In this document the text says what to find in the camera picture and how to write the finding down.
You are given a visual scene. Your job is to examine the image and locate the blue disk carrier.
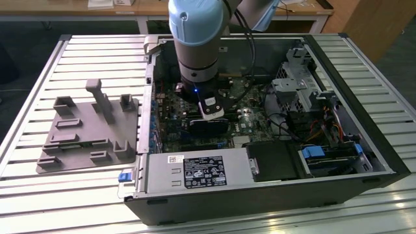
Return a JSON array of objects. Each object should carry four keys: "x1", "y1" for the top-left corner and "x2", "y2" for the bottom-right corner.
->
[{"x1": 300, "y1": 145, "x2": 328, "y2": 163}]

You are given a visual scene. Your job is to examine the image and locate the black plastic shroud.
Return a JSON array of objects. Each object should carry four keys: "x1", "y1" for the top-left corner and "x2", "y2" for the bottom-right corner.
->
[{"x1": 243, "y1": 141, "x2": 305, "y2": 183}]

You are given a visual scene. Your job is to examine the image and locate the black expansion slot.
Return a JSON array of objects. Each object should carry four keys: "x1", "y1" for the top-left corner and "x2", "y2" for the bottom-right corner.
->
[{"x1": 180, "y1": 143, "x2": 219, "y2": 151}]

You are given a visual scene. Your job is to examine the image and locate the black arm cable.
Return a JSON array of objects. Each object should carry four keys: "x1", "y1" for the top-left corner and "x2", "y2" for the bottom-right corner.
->
[{"x1": 225, "y1": 0, "x2": 256, "y2": 100}]

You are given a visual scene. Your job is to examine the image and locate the green RAM stick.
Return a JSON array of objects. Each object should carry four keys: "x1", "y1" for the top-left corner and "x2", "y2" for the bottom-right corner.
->
[{"x1": 56, "y1": 143, "x2": 93, "y2": 149}]

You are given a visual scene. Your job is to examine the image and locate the black graphics card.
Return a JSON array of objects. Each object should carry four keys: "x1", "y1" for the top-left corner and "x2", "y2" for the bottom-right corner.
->
[{"x1": 187, "y1": 118, "x2": 231, "y2": 137}]

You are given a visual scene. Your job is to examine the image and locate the grey metal drive cage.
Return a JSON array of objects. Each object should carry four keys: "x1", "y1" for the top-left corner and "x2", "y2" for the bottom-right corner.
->
[{"x1": 271, "y1": 47, "x2": 337, "y2": 114}]

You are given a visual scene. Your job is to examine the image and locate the wooden desk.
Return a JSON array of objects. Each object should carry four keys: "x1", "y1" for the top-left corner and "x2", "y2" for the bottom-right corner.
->
[{"x1": 0, "y1": 0, "x2": 336, "y2": 35}]

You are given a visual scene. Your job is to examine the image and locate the green motherboard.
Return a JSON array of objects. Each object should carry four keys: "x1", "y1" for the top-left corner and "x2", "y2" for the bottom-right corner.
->
[{"x1": 152, "y1": 78, "x2": 277, "y2": 153}]

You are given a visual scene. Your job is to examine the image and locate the orange yellow power wires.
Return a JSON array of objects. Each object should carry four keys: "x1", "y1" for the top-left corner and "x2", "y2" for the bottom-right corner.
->
[{"x1": 308, "y1": 104, "x2": 345, "y2": 144}]

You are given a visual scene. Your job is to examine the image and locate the wooden cabinet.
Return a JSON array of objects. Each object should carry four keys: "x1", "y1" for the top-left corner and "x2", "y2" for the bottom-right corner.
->
[{"x1": 321, "y1": 0, "x2": 407, "y2": 64}]

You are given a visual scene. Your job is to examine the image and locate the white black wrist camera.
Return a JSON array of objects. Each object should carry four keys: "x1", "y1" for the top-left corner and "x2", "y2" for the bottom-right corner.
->
[{"x1": 197, "y1": 96, "x2": 227, "y2": 121}]

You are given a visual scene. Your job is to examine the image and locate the black PC case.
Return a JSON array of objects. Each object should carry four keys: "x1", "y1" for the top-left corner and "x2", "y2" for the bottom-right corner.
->
[{"x1": 123, "y1": 33, "x2": 411, "y2": 226}]

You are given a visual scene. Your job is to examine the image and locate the grey parts rack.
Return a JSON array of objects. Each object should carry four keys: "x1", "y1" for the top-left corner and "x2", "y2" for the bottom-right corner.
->
[{"x1": 35, "y1": 79, "x2": 140, "y2": 174}]

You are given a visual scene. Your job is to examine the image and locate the silver power supply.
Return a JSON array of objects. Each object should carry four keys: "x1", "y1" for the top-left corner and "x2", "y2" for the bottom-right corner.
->
[{"x1": 143, "y1": 148, "x2": 260, "y2": 195}]

